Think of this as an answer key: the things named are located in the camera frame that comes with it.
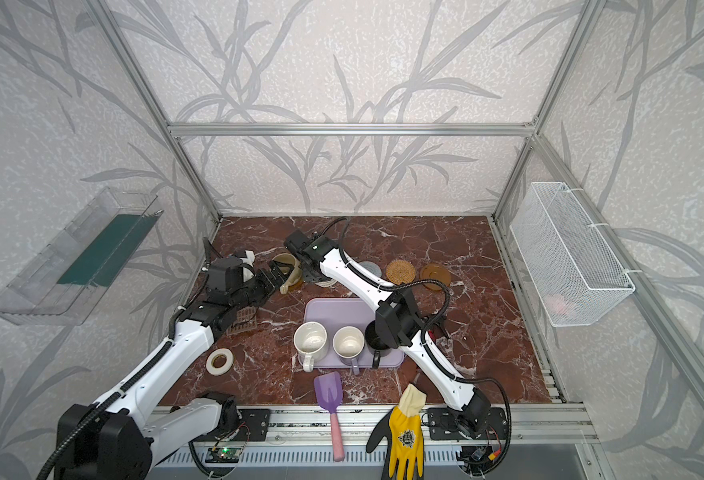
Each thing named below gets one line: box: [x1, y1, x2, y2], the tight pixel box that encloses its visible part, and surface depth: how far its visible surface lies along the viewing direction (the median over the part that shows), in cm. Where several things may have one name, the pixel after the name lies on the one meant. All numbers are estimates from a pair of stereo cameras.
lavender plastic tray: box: [379, 346, 405, 368], surface depth 85 cm
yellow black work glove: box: [366, 383, 427, 480], surface depth 72 cm
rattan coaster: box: [386, 259, 416, 285], surface depth 107 cm
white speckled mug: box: [293, 321, 328, 373], surface depth 82 cm
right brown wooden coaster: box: [420, 263, 451, 291], surface depth 105 cm
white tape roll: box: [205, 348, 234, 377], surface depth 84 cm
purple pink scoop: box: [314, 372, 344, 462], surface depth 80 cm
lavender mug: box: [332, 325, 365, 376], surface depth 82 cm
